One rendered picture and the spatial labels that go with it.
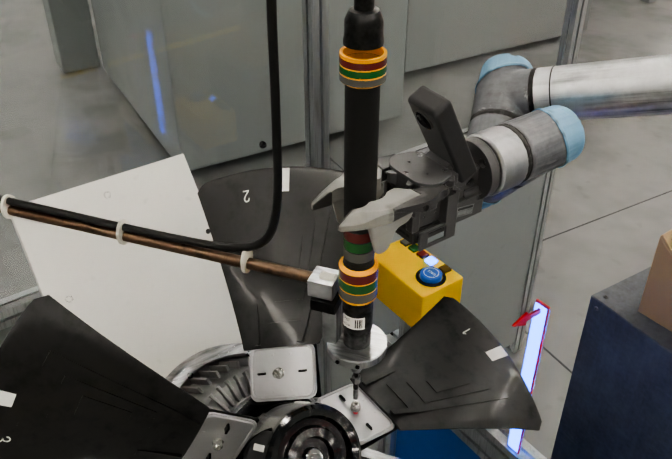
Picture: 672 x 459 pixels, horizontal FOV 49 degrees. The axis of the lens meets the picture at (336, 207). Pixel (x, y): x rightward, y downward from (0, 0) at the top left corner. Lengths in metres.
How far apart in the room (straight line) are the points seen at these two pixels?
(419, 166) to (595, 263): 2.55
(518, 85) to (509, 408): 0.43
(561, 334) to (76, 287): 2.14
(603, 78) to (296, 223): 0.43
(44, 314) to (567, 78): 0.69
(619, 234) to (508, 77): 2.53
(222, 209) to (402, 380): 0.33
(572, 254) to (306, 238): 2.48
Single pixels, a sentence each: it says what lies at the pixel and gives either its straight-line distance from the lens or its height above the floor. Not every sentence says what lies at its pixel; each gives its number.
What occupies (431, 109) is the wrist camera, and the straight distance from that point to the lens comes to 0.74.
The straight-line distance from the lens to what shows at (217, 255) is 0.87.
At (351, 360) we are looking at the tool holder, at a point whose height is 1.31.
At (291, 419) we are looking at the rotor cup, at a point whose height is 1.26.
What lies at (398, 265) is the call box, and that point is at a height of 1.07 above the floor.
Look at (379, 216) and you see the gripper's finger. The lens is 0.72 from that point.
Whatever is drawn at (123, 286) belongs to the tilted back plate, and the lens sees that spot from 1.09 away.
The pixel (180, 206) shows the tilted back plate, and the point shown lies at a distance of 1.13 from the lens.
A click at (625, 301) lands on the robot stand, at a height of 1.00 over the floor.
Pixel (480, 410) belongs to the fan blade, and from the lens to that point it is 1.02.
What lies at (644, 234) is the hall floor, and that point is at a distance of 3.56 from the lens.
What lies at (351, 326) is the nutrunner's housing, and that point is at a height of 1.35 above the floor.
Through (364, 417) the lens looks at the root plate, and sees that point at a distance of 0.96.
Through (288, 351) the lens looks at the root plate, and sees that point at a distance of 0.91.
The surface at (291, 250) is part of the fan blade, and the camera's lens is 0.92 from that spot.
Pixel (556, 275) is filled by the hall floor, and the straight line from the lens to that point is 3.19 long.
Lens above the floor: 1.91
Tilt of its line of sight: 33 degrees down
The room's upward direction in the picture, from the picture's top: straight up
